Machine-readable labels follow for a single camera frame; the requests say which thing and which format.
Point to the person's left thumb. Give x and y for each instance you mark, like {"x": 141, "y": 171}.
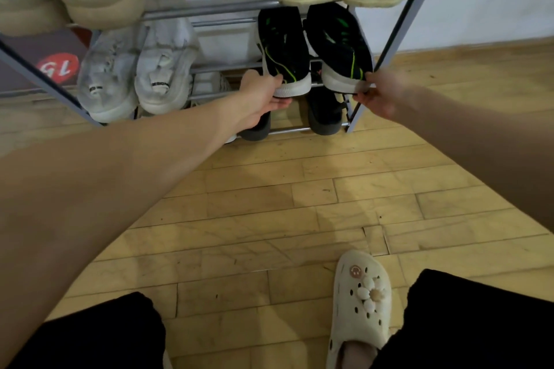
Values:
{"x": 270, "y": 81}

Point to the white clog with flower charm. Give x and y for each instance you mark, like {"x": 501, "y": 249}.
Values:
{"x": 359, "y": 299}

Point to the person's right leg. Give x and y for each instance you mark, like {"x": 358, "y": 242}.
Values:
{"x": 358, "y": 356}

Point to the black shorts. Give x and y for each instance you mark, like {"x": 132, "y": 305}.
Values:
{"x": 454, "y": 317}

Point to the person's right thumb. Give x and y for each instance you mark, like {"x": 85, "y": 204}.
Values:
{"x": 371, "y": 80}

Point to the white sneaker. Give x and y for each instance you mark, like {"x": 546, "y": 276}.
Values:
{"x": 108, "y": 79}
{"x": 166, "y": 70}

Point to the dark board with red circle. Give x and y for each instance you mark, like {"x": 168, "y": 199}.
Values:
{"x": 52, "y": 61}

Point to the black sneaker with green stripes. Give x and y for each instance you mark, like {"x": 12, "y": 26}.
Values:
{"x": 339, "y": 46}
{"x": 283, "y": 48}

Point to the person's left hand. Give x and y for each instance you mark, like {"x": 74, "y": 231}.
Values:
{"x": 253, "y": 100}

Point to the metal shoe rack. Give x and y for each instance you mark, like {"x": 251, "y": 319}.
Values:
{"x": 207, "y": 8}

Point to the person's right forearm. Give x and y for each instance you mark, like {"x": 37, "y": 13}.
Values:
{"x": 484, "y": 144}

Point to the person's left forearm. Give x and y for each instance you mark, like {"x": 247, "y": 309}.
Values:
{"x": 108, "y": 191}

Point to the plain black shoe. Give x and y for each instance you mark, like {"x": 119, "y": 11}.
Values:
{"x": 324, "y": 113}
{"x": 257, "y": 131}

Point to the person's right hand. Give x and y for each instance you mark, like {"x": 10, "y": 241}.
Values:
{"x": 387, "y": 96}

